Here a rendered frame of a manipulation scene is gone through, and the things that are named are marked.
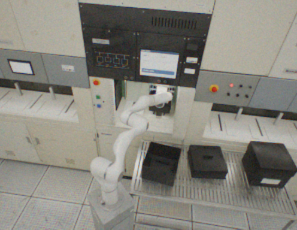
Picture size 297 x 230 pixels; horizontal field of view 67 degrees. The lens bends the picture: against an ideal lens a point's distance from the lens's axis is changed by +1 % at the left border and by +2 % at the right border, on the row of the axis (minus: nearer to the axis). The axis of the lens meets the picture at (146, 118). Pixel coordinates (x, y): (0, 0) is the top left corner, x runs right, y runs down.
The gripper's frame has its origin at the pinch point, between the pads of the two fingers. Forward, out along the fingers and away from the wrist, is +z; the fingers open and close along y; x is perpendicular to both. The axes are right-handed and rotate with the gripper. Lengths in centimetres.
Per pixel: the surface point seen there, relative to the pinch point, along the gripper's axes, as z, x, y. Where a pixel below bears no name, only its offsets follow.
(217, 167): -62, -35, 55
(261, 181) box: -67, -38, 90
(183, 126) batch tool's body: -34.6, -18.9, 23.9
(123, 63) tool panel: -30, 34, -31
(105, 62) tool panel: -30, 33, -46
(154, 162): -59, -44, 2
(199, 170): -68, -35, 40
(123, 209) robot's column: -106, -46, -16
